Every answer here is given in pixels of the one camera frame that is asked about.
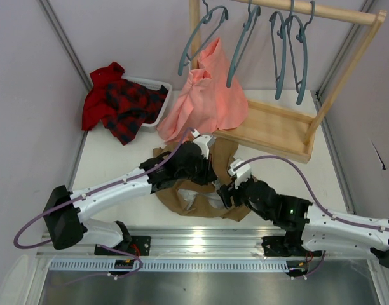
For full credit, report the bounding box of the tan pleated skirt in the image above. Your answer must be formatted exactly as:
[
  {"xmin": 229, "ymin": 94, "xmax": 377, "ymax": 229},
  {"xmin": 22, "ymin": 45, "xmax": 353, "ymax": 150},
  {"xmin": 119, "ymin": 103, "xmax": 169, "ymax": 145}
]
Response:
[{"xmin": 156, "ymin": 138, "xmax": 250, "ymax": 222}]

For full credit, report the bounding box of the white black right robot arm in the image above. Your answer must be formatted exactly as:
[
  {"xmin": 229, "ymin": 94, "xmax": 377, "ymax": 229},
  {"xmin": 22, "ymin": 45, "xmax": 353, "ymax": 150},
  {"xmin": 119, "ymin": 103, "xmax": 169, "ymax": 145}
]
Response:
[{"xmin": 217, "ymin": 178, "xmax": 389, "ymax": 269}]

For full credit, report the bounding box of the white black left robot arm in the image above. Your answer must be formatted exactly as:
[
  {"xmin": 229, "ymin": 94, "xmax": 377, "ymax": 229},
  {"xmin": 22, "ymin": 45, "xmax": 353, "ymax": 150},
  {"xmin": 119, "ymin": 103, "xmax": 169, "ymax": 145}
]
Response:
[{"xmin": 43, "ymin": 142, "xmax": 217, "ymax": 250}]

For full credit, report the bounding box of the pink pleated skirt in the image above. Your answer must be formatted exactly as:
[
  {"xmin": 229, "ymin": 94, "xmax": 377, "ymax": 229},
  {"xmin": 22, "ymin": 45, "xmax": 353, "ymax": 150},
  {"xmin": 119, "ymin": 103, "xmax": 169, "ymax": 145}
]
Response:
[{"xmin": 158, "ymin": 38, "xmax": 249, "ymax": 142}]

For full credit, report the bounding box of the blue hanger with pink skirt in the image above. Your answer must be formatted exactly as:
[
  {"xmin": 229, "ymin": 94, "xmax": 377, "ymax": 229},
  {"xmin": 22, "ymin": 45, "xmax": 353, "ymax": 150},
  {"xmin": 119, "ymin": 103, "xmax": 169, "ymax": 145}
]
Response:
[{"xmin": 177, "ymin": 1, "xmax": 229, "ymax": 76}]

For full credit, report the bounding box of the wooden clothes rack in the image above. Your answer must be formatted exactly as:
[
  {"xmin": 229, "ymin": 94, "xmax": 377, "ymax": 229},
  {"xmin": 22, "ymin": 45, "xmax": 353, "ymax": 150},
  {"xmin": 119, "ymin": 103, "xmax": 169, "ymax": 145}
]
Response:
[{"xmin": 189, "ymin": 0, "xmax": 388, "ymax": 165}]

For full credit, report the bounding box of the white plastic basket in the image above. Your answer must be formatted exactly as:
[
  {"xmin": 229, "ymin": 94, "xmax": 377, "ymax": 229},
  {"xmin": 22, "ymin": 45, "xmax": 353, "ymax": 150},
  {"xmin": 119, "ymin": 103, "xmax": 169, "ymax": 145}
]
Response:
[{"xmin": 123, "ymin": 76, "xmax": 173, "ymax": 132}]

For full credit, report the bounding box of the red plaid garment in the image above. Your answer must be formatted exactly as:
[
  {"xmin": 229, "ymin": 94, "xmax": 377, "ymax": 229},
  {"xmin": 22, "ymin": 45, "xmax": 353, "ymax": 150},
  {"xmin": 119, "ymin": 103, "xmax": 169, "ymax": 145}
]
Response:
[{"xmin": 81, "ymin": 62, "xmax": 168, "ymax": 146}]

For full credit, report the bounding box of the white round object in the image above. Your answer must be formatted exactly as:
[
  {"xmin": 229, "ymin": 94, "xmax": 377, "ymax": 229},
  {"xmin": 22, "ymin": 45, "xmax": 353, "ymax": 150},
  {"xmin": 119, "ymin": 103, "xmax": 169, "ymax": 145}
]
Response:
[{"xmin": 0, "ymin": 254, "xmax": 38, "ymax": 305}]

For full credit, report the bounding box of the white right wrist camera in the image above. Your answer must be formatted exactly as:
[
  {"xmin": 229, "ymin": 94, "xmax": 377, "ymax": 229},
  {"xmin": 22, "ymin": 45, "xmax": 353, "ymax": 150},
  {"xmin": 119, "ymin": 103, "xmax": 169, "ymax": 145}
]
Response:
[{"xmin": 228, "ymin": 158, "xmax": 252, "ymax": 189}]

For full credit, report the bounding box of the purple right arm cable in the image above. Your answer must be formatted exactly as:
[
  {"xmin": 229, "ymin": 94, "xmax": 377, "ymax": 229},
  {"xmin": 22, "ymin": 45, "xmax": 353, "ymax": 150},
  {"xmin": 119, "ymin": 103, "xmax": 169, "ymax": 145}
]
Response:
[{"xmin": 242, "ymin": 155, "xmax": 389, "ymax": 233}]

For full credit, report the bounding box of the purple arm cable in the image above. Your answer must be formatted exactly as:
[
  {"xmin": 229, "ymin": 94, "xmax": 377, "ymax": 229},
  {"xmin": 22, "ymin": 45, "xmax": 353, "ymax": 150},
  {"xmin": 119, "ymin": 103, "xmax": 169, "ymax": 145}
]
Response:
[
  {"xmin": 242, "ymin": 155, "xmax": 389, "ymax": 233},
  {"xmin": 13, "ymin": 127, "xmax": 200, "ymax": 250}
]

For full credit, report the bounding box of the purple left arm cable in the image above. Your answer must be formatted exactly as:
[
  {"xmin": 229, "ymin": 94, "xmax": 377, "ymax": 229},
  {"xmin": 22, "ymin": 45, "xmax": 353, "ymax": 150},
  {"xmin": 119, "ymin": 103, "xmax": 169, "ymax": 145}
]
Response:
[{"xmin": 13, "ymin": 127, "xmax": 200, "ymax": 250}]

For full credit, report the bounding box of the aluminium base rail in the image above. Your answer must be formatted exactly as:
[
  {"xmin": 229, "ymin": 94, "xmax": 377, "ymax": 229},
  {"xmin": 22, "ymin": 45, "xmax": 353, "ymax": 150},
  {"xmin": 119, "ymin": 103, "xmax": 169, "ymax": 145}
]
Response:
[{"xmin": 36, "ymin": 226, "xmax": 370, "ymax": 259}]

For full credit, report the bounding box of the white slotted cable duct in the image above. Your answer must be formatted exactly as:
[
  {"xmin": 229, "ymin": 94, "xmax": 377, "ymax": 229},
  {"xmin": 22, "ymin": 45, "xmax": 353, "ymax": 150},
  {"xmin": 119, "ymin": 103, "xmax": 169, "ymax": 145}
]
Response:
[{"xmin": 49, "ymin": 259, "xmax": 289, "ymax": 273}]

